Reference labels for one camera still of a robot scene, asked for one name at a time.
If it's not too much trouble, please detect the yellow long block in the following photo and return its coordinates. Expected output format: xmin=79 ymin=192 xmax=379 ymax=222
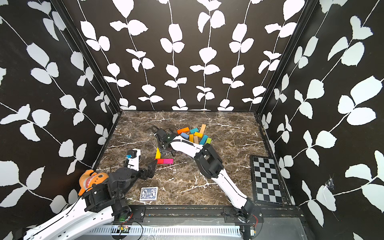
xmin=155 ymin=148 xmax=161 ymax=159

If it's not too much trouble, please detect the magenta block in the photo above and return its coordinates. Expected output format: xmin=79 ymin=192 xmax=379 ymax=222
xmin=163 ymin=159 xmax=174 ymax=164

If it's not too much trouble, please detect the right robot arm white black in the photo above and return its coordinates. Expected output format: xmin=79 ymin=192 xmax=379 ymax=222
xmin=151 ymin=125 xmax=255 ymax=222

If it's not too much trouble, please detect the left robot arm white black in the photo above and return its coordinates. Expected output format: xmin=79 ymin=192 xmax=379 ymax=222
xmin=14 ymin=161 xmax=157 ymax=240

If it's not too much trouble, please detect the light blue short block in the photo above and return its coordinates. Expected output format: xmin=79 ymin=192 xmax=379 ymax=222
xmin=180 ymin=133 xmax=190 ymax=140

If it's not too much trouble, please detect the orange long block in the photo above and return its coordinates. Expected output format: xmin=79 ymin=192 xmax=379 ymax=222
xmin=177 ymin=127 xmax=190 ymax=135

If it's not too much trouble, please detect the teal short block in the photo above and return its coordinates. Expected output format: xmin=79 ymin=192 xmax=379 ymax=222
xmin=190 ymin=128 xmax=199 ymax=134

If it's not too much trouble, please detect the amber short block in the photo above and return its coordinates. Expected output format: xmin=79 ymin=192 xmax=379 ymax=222
xmin=194 ymin=132 xmax=204 ymax=139

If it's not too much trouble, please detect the cyan long block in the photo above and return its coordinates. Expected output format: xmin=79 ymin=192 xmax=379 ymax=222
xmin=200 ymin=135 xmax=208 ymax=145

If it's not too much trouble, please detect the natural wood long block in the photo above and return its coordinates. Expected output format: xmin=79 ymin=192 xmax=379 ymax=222
xmin=200 ymin=124 xmax=207 ymax=135

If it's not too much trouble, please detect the orange plush toy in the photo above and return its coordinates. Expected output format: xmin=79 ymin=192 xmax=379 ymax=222
xmin=78 ymin=170 xmax=109 ymax=197

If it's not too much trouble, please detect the black white checkerboard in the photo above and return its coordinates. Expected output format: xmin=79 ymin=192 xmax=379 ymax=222
xmin=250 ymin=155 xmax=283 ymax=204

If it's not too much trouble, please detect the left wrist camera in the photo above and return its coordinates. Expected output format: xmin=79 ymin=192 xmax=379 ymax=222
xmin=124 ymin=149 xmax=141 ymax=172

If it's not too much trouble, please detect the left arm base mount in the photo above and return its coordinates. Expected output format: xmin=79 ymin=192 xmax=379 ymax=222
xmin=118 ymin=205 xmax=146 ymax=223

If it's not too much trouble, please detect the white perforated rail strip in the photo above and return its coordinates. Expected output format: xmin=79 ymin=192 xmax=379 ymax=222
xmin=86 ymin=225 xmax=241 ymax=237

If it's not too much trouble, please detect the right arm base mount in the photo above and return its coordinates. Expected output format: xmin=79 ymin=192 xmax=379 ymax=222
xmin=221 ymin=206 xmax=264 ymax=225

